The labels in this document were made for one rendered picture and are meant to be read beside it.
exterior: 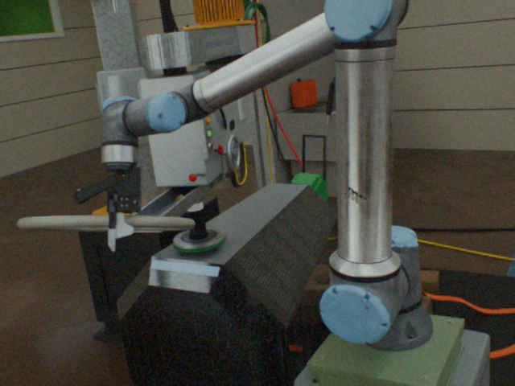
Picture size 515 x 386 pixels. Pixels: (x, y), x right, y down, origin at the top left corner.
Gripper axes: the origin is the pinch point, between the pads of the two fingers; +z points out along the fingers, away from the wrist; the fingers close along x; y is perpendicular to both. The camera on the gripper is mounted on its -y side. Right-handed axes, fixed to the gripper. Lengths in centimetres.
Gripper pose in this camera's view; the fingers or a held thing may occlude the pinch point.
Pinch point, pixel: (110, 246)
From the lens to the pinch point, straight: 141.7
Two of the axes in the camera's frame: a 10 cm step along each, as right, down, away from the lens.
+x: -2.8, 1.0, 9.6
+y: 9.6, 0.1, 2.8
